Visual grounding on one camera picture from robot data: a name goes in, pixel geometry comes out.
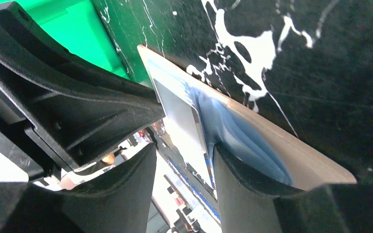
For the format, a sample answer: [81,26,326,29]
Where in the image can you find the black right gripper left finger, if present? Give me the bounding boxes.
[0,143,157,233]

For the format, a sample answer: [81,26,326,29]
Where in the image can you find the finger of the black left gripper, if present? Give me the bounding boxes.
[0,1,164,180]

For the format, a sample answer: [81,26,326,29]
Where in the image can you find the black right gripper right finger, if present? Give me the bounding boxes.
[213,144,350,233]

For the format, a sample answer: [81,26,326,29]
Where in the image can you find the white credit card grey stripe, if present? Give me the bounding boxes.
[154,80,215,189]

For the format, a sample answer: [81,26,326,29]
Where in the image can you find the green plastic bin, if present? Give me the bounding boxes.
[0,0,129,82]

